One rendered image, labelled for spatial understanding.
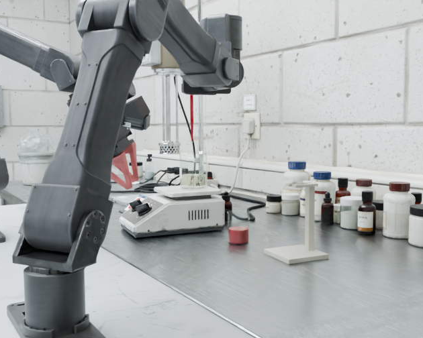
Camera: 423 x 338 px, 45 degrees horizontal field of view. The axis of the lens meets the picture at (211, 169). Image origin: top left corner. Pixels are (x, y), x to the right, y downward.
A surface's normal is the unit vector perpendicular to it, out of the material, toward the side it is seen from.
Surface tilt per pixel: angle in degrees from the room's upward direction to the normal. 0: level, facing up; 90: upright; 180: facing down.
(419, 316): 0
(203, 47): 90
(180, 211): 90
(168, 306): 0
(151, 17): 90
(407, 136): 90
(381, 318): 0
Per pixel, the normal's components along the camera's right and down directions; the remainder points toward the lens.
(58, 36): 0.52, 0.07
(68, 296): 0.69, 0.06
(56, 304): 0.32, 0.08
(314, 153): -0.85, 0.05
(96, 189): 0.88, 0.01
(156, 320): 0.00, -1.00
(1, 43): -0.25, 0.13
